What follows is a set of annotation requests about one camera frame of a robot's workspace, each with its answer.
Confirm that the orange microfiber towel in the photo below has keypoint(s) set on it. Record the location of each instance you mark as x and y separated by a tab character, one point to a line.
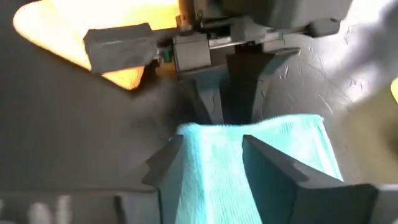
62	25

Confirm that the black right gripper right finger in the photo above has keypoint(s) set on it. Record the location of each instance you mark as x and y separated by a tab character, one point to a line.
280	193

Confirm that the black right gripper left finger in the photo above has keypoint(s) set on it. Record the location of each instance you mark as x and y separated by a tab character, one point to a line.
164	168

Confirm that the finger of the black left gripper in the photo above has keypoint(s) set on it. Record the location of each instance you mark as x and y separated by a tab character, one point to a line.
211	93
258	77

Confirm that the blue microfiber towel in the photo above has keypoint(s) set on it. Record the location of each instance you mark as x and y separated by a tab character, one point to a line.
214	174

